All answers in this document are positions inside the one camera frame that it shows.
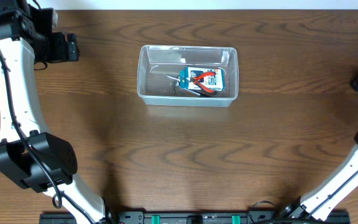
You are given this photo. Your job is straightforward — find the clear plastic container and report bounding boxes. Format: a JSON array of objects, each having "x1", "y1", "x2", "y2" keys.
[{"x1": 137, "y1": 45, "x2": 239, "y2": 107}]

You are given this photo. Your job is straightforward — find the screwdriver yellow collar black handle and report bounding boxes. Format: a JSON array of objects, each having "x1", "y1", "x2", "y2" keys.
[{"x1": 166, "y1": 75, "x2": 180, "y2": 82}]

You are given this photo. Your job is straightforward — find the small claw hammer black handle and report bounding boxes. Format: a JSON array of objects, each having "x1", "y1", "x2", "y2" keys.
[{"x1": 173, "y1": 82, "x2": 210, "y2": 98}]

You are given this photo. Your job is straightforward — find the blue white screwdriver box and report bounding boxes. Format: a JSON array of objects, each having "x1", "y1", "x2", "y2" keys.
[{"x1": 179, "y1": 67, "x2": 226, "y2": 94}]

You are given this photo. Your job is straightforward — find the red handled pliers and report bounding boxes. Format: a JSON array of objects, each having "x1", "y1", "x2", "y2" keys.
[{"x1": 193, "y1": 72, "x2": 216, "y2": 93}]

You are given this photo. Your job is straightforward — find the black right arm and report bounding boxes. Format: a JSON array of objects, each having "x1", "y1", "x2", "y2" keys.
[{"x1": 276, "y1": 131, "x2": 358, "y2": 221}]

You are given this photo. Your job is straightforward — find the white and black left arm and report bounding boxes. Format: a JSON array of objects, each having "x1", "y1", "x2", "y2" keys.
[{"x1": 0, "y1": 0, "x2": 113, "y2": 223}]

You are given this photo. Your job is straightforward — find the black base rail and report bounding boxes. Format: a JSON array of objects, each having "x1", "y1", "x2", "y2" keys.
[{"x1": 39, "y1": 210, "x2": 351, "y2": 224}]

